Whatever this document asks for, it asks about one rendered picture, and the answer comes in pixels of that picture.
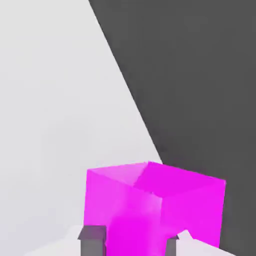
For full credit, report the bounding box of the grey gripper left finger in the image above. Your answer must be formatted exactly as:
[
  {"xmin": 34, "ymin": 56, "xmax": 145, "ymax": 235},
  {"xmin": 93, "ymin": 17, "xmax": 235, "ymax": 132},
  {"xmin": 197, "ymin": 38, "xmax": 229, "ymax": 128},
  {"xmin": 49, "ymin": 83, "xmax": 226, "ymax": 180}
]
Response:
[{"xmin": 23, "ymin": 225, "xmax": 108, "ymax": 256}]

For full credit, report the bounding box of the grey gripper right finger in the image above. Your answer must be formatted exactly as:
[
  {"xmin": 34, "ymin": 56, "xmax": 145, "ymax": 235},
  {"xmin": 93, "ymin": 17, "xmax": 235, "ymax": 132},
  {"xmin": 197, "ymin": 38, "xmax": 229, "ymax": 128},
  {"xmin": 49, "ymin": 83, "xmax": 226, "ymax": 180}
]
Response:
[{"xmin": 166, "ymin": 229, "xmax": 237, "ymax": 256}]

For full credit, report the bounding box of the small magenta cube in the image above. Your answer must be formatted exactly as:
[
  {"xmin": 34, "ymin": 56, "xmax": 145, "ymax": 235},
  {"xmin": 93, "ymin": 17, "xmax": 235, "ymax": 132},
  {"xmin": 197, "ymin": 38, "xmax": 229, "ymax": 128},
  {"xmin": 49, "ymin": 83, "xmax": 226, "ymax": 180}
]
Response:
[{"xmin": 83, "ymin": 161, "xmax": 227, "ymax": 256}]

